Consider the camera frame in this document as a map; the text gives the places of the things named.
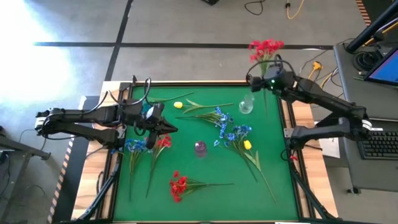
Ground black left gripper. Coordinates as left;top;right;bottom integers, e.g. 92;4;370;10
119;99;178;150

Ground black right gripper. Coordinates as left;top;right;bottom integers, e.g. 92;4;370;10
249;70;299;96

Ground red artificial flower bunch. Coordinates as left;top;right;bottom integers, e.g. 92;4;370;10
145;133;173;199
248;38;285;118
169;170;235;204

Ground yellow artificial tulip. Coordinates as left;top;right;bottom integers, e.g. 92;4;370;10
173;98;234;114
148;91;195;104
243;139;278;205

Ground blue artificial flower bunch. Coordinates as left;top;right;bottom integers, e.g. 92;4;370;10
123;138;150;202
175;106;234;140
213;124;259;184

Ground clear glass vase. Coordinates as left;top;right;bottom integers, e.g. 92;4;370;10
238;93;256;115

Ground purple ribbed glass vase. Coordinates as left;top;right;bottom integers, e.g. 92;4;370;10
194;140;208;158

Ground grey desk top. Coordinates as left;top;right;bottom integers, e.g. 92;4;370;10
333;42;398;121

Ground white paper sheet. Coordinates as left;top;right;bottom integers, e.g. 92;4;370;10
317;123;341;159

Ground black floor mat striped edge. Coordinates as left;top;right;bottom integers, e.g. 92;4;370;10
46;95;108;224
355;0;398;26

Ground thick black pole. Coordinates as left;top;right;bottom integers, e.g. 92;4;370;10
345;0;398;54

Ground computer monitor blue screen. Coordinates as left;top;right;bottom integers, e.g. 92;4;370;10
364;45;398;87

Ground black computer keyboard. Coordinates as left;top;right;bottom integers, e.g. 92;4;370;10
357;130;398;161

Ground grey metal stand leg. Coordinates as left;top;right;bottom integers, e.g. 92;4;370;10
0;126;52;224

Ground grey keyboard tray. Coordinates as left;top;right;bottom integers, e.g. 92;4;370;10
338;117;398;193

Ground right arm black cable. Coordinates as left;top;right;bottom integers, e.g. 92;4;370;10
246;58;295;85

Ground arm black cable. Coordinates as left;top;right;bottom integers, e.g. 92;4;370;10
83;75;153;114
246;58;295;85

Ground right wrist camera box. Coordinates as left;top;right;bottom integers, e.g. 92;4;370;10
264;65;283;83

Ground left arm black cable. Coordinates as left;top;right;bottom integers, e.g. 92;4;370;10
83;75;153;114

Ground black aluminium table frame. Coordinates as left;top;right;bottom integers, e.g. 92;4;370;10
77;80;338;224

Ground black floor cable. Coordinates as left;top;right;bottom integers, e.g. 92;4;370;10
243;0;266;16

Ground yellow floor cable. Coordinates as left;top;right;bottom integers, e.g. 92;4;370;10
285;0;306;21

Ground coiled black cables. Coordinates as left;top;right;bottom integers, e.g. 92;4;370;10
352;50;379;73

